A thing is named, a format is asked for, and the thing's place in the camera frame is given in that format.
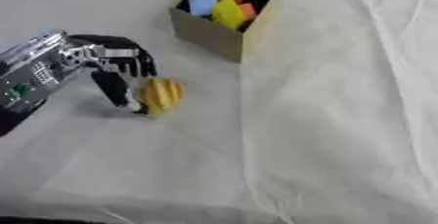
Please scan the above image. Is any blue square block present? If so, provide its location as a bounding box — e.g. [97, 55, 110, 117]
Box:
[186, 0, 219, 18]

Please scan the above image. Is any yellow ridged toy fruit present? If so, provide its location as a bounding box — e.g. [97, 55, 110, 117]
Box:
[135, 77, 185, 116]

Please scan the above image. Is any tan cardboard box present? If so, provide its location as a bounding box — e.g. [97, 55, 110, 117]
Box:
[167, 0, 286, 64]

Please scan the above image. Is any orange block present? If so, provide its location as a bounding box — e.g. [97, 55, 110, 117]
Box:
[238, 2, 259, 22]

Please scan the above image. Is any yellow block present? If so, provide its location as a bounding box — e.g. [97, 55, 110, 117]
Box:
[210, 0, 250, 30]

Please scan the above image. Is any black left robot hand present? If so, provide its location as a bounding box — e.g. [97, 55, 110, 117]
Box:
[63, 33, 159, 114]

